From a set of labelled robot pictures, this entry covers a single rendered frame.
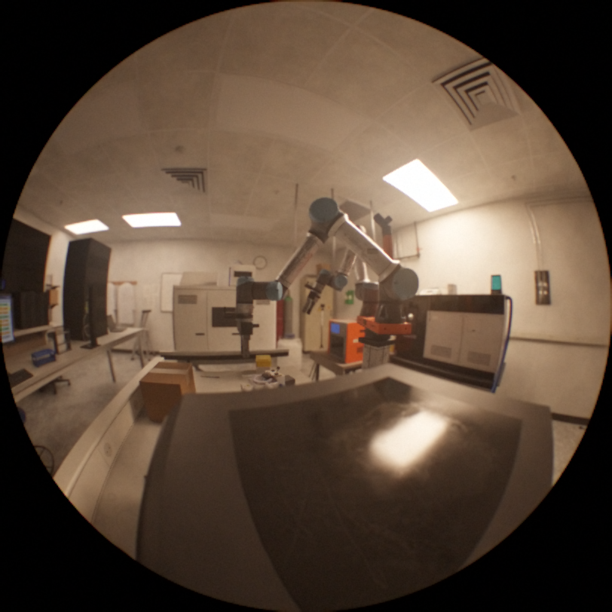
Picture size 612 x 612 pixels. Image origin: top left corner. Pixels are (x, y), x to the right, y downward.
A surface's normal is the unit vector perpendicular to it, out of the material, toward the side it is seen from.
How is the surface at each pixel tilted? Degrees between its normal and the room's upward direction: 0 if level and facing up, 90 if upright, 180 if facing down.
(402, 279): 95
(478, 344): 90
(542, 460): 0
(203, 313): 90
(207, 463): 0
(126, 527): 0
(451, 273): 90
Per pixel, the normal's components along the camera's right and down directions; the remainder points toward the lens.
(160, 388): 0.39, 0.03
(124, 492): 0.03, -1.00
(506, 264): -0.90, -0.01
